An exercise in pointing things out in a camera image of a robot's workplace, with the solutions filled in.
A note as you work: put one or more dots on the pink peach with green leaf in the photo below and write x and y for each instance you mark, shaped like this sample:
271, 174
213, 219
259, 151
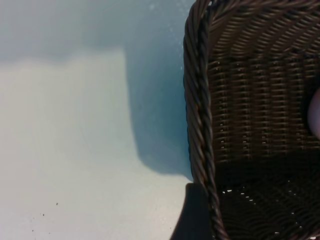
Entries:
315, 112

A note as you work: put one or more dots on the dark brown wicker basket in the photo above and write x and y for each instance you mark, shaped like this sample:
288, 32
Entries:
250, 100

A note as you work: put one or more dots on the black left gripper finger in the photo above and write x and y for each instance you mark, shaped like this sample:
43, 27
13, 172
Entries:
192, 215

